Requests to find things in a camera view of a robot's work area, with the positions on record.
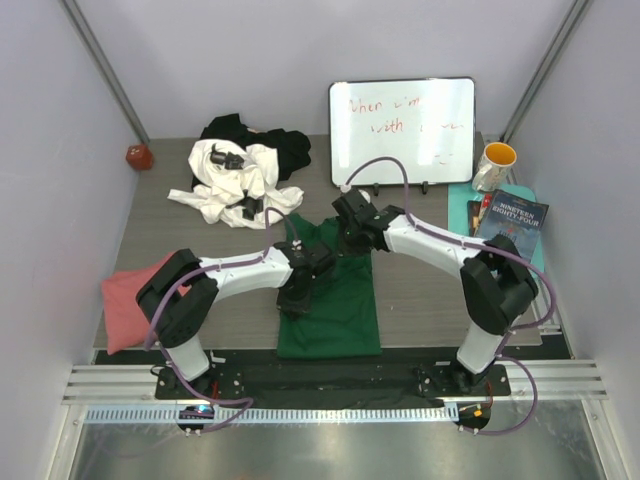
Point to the white mug orange inside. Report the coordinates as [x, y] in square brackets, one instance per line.
[495, 164]

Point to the white slotted cable duct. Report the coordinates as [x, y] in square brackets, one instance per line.
[195, 414]

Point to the aluminium frame rail front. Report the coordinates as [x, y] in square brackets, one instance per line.
[129, 384]

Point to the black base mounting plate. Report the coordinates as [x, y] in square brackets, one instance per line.
[394, 377]

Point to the small red cube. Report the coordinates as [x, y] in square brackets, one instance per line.
[139, 157]

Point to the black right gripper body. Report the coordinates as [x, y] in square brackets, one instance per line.
[348, 243]

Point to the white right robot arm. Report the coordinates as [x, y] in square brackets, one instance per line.
[498, 287]

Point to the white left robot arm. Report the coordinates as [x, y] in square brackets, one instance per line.
[177, 299]

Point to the white t-shirt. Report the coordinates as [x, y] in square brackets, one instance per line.
[237, 186]

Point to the green t-shirt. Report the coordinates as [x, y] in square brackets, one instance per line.
[342, 321]

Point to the folded pink t-shirt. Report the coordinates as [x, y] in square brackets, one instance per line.
[125, 324]

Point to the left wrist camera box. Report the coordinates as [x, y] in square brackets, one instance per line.
[297, 255]

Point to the black t-shirt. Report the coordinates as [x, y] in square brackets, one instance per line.
[293, 147]

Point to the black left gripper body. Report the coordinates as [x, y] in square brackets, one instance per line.
[294, 302]

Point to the white dry-erase board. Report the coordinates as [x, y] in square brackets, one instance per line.
[427, 124]

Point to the Nineteen Eighty-Four book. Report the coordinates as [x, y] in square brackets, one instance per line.
[512, 216]

